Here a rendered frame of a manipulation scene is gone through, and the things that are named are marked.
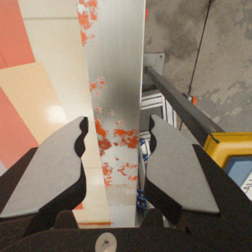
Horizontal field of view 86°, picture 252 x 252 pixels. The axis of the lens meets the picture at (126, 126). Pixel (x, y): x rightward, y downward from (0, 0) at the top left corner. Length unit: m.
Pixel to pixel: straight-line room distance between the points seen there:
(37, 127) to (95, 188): 0.13
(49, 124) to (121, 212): 0.15
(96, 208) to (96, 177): 0.09
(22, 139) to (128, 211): 0.16
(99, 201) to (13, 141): 0.16
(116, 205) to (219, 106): 1.34
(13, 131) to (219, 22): 1.23
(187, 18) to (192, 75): 0.37
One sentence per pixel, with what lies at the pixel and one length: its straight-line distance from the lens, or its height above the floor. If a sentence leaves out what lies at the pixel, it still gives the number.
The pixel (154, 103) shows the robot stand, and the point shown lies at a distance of 0.95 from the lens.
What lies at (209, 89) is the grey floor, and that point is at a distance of 1.34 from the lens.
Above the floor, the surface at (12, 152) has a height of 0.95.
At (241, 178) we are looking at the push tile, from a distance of 0.25.
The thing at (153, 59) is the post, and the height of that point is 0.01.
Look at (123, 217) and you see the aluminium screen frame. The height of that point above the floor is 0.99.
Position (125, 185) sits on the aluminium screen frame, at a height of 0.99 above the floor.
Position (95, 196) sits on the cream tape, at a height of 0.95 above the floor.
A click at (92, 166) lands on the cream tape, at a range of 0.20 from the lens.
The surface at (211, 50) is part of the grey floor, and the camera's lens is 1.25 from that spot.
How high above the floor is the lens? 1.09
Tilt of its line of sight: 58 degrees down
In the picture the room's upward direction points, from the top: 178 degrees clockwise
